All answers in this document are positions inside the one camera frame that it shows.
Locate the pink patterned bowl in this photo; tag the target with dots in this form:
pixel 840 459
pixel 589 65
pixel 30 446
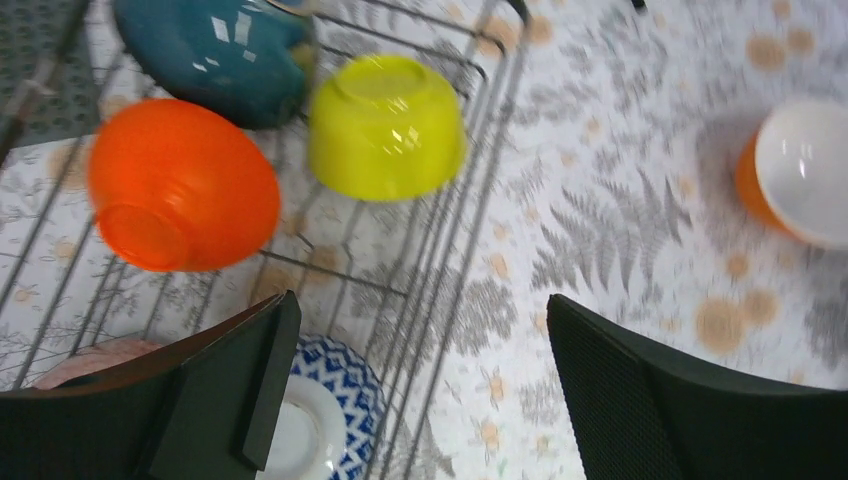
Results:
pixel 95 358

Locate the solid orange bowl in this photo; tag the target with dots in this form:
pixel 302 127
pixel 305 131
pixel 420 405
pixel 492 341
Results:
pixel 176 187

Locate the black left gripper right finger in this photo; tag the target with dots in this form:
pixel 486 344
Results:
pixel 642 410

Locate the orange bowl white inside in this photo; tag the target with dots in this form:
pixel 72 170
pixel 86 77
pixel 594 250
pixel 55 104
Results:
pixel 792 174

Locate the blue white patterned bowl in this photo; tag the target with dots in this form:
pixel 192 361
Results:
pixel 328 421

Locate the yellow-green bowl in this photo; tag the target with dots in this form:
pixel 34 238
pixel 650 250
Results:
pixel 385 128

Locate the black wire dish rack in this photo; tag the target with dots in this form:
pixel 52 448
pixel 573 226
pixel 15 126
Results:
pixel 386 279

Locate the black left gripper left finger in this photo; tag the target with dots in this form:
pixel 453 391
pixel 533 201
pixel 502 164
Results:
pixel 204 407

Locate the dark teal bowl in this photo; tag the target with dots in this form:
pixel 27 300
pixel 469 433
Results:
pixel 252 62

